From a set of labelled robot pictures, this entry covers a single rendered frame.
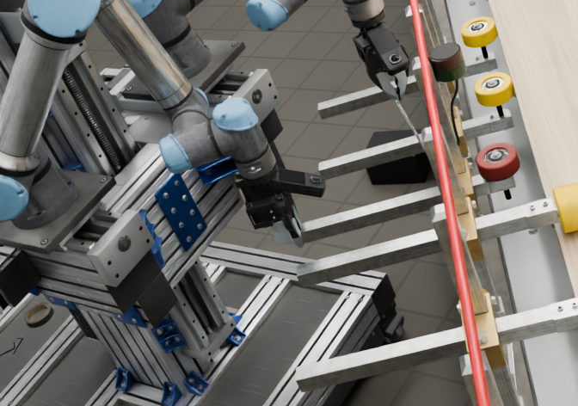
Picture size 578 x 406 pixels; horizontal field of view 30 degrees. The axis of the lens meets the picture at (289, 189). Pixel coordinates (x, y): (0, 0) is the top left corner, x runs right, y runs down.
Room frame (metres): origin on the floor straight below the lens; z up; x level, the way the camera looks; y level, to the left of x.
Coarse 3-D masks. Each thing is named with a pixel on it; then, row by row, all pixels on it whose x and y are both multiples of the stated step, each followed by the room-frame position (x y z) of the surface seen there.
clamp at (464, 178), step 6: (468, 162) 1.75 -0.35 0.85; (468, 168) 1.71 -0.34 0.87; (462, 174) 1.70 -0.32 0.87; (468, 174) 1.69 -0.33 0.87; (462, 180) 1.68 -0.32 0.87; (468, 180) 1.67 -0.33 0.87; (468, 186) 1.65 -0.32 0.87; (468, 192) 1.64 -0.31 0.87; (474, 192) 1.65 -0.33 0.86; (474, 198) 1.63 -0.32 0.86; (474, 210) 1.63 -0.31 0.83
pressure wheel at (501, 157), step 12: (504, 144) 1.68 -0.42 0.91; (480, 156) 1.68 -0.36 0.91; (492, 156) 1.66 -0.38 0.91; (504, 156) 1.65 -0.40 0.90; (516, 156) 1.64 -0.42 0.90; (480, 168) 1.65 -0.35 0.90; (492, 168) 1.63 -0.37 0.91; (504, 168) 1.62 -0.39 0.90; (516, 168) 1.63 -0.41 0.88; (492, 180) 1.63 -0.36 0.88; (504, 192) 1.66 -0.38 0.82
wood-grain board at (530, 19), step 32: (512, 0) 2.19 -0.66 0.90; (544, 0) 2.13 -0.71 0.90; (576, 0) 2.07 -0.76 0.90; (512, 32) 2.06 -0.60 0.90; (544, 32) 2.00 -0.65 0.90; (576, 32) 1.95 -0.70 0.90; (512, 64) 1.94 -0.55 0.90; (544, 64) 1.89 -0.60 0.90; (576, 64) 1.84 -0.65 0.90; (544, 96) 1.78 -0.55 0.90; (576, 96) 1.73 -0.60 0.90; (544, 128) 1.68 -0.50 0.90; (576, 128) 1.64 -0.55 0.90; (544, 160) 1.59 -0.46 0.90; (576, 160) 1.55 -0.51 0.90; (544, 192) 1.51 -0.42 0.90; (576, 256) 1.32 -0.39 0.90; (576, 288) 1.25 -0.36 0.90
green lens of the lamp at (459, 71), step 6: (462, 66) 1.68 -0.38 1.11; (438, 72) 1.69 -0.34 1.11; (444, 72) 1.68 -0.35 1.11; (450, 72) 1.68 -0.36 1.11; (456, 72) 1.68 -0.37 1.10; (462, 72) 1.68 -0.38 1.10; (438, 78) 1.70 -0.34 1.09; (444, 78) 1.69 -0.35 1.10; (450, 78) 1.68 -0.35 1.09; (456, 78) 1.68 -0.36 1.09
